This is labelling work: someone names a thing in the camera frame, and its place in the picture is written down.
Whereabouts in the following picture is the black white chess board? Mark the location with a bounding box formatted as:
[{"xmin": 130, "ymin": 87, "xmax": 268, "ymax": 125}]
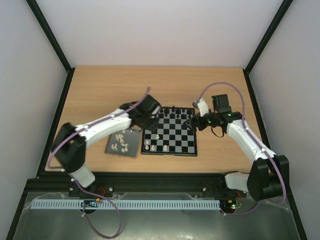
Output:
[{"xmin": 141, "ymin": 106, "xmax": 198, "ymax": 157}]

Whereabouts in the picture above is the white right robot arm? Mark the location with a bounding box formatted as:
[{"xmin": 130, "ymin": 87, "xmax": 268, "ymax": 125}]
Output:
[{"xmin": 185, "ymin": 94, "xmax": 289, "ymax": 201}]

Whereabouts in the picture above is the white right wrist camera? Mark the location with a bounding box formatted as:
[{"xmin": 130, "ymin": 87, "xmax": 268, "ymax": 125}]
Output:
[{"xmin": 192, "ymin": 98, "xmax": 210, "ymax": 117}]

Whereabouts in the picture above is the dark cork-edged tray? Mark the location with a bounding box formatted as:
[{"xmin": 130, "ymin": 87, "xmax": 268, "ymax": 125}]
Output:
[{"xmin": 104, "ymin": 128, "xmax": 142, "ymax": 159}]

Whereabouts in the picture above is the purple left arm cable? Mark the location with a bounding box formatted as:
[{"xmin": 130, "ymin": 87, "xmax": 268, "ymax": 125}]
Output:
[{"xmin": 46, "ymin": 86, "xmax": 123, "ymax": 238}]

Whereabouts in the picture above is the light blue cable duct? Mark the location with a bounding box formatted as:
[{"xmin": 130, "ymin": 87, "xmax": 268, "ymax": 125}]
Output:
[{"xmin": 30, "ymin": 199, "xmax": 221, "ymax": 210}]

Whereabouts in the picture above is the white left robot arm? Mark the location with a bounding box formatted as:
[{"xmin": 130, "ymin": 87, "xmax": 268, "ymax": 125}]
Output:
[{"xmin": 47, "ymin": 94, "xmax": 161, "ymax": 188}]

